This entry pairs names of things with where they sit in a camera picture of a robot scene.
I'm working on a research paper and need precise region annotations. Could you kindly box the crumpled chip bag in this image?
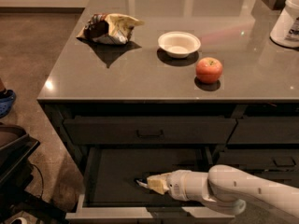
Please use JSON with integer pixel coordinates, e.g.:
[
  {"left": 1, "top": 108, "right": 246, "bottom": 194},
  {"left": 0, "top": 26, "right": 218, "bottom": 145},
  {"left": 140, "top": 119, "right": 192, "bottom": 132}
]
[{"left": 77, "top": 13, "right": 144, "bottom": 45}]

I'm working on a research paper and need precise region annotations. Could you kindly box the black cable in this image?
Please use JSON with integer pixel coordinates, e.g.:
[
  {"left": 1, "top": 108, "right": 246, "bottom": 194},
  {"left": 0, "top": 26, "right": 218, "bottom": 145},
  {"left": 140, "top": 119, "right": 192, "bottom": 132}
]
[{"left": 29, "top": 161, "right": 46, "bottom": 199}]

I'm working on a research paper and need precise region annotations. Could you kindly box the white plastic canister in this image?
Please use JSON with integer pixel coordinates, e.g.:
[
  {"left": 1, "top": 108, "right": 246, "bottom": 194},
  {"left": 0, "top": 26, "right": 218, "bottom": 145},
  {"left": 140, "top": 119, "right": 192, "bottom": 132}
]
[{"left": 270, "top": 0, "right": 299, "bottom": 49}]

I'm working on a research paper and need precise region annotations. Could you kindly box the blue croc shoe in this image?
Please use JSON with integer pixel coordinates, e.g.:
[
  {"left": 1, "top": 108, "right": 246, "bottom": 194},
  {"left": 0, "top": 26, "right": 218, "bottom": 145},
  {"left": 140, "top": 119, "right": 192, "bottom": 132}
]
[{"left": 0, "top": 90, "right": 16, "bottom": 118}]

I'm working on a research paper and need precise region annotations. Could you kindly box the open middle drawer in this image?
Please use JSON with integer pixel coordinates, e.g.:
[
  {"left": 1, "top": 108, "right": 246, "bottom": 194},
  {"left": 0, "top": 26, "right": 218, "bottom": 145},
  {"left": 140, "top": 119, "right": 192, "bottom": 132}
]
[{"left": 66, "top": 147, "right": 233, "bottom": 224}]

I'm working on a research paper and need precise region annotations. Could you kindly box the right middle drawer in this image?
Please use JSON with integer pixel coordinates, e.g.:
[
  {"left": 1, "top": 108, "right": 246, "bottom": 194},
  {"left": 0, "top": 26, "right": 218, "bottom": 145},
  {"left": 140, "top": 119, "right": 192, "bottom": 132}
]
[{"left": 216, "top": 149, "right": 299, "bottom": 172}]

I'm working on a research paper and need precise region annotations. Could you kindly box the blue rxbar blueberry wrapper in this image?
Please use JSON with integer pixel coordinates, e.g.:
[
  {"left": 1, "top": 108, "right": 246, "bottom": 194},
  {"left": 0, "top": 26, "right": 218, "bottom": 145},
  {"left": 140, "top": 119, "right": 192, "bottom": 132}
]
[{"left": 135, "top": 179, "right": 149, "bottom": 189}]

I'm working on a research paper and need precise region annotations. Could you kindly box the red apple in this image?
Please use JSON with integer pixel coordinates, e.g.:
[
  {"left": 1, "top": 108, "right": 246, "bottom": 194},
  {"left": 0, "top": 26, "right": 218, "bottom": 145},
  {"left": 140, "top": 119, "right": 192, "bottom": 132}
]
[{"left": 195, "top": 57, "right": 223, "bottom": 84}]

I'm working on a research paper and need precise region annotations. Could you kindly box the white paper bowl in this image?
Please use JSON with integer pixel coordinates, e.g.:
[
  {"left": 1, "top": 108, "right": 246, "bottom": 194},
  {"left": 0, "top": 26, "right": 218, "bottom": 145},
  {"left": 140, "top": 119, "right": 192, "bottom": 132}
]
[{"left": 158, "top": 32, "right": 201, "bottom": 59}]

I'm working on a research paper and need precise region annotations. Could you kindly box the right top drawer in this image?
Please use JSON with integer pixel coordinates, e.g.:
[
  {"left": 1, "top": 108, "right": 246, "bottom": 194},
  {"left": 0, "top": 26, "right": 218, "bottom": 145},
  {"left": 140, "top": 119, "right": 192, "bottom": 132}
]
[{"left": 229, "top": 117, "right": 299, "bottom": 145}]

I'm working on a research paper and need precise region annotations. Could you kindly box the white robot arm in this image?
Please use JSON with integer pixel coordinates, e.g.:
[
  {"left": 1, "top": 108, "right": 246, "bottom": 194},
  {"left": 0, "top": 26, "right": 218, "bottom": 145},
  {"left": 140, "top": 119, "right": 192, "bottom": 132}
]
[{"left": 145, "top": 165, "right": 299, "bottom": 224}]

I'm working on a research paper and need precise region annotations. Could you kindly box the right bottom drawer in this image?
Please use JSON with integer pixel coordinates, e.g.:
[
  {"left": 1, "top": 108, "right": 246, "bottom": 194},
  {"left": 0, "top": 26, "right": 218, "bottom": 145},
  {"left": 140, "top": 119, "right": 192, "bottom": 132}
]
[{"left": 253, "top": 172, "right": 299, "bottom": 188}]

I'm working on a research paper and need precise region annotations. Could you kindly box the closed top drawer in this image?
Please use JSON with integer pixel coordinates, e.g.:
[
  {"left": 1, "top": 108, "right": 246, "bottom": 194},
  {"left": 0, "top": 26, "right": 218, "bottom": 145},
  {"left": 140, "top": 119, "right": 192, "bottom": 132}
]
[{"left": 64, "top": 116, "right": 236, "bottom": 145}]

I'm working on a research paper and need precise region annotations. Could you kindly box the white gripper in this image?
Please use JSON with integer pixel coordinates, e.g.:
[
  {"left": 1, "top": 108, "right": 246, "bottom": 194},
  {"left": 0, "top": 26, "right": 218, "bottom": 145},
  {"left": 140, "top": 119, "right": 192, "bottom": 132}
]
[{"left": 147, "top": 170, "right": 189, "bottom": 202}]

